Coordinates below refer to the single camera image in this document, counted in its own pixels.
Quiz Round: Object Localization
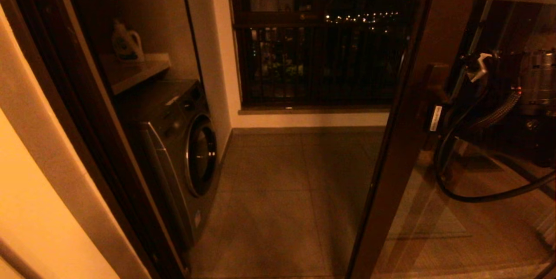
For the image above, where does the wooden wall shelf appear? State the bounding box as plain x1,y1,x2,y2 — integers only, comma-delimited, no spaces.
98,53,172,96

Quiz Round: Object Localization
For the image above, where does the black right camera cable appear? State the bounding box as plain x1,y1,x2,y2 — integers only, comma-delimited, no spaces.
434,83,556,203

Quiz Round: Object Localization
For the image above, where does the grey front-load washing machine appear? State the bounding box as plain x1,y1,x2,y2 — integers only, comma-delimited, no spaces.
115,79,220,249

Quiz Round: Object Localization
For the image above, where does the braided right arm cable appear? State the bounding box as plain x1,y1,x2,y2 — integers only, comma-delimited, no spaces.
473,88,522,130

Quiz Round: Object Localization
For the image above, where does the glass window with wooden frame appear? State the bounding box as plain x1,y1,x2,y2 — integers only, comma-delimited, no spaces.
447,0,556,279

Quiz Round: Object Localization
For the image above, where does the stone window sill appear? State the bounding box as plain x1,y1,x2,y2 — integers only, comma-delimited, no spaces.
238,105,391,116

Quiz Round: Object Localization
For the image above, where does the brown framed sliding glass door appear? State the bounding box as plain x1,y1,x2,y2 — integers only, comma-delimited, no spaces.
345,0,556,279

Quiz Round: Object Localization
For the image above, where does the white detergent jug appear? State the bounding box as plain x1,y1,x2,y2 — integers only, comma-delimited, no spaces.
111,19,145,62

